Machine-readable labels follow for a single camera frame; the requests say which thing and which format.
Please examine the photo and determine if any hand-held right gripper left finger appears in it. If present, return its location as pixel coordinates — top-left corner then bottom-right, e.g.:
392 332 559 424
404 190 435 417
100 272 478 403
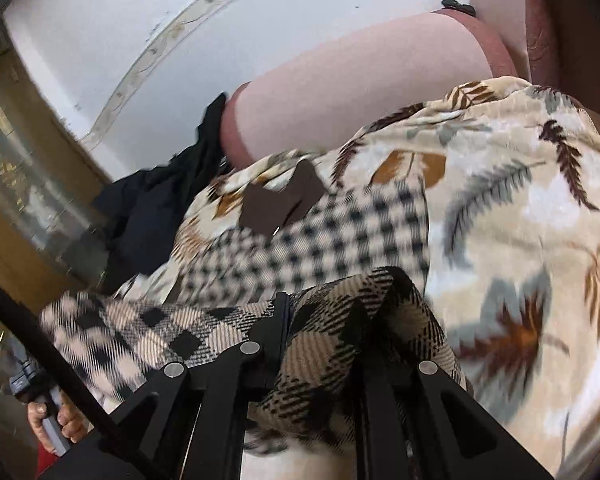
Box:
40 292 292 480

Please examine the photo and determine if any black beige checked coat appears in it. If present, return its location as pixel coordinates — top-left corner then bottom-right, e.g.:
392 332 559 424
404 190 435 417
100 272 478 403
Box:
40 159 475 457

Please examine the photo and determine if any pink brown sofa armrest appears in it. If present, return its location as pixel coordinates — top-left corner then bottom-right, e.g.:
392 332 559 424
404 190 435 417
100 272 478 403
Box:
469 0 600 128

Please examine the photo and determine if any pink sofa backrest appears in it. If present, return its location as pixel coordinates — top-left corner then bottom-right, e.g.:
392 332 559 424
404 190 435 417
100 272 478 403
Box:
220 10 520 172

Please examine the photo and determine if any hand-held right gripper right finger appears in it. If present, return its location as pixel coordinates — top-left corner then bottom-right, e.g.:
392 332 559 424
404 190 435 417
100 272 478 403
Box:
359 359 554 480

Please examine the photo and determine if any small black clip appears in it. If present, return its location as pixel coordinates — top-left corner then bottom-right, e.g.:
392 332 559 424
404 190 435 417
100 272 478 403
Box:
440 0 477 17

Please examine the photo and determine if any black garment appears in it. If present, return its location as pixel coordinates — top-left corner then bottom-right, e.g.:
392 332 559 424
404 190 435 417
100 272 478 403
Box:
92 92 231 295

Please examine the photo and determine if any wooden glass door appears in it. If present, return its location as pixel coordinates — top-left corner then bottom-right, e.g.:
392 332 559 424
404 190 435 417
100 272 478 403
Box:
0 19 112 293

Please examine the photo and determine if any leaf print beige blanket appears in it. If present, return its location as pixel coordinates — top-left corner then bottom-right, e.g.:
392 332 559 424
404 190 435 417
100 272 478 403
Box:
170 75 600 480

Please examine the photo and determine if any person's left hand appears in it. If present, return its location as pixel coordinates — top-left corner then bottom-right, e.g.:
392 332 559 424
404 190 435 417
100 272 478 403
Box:
26 391 89 445

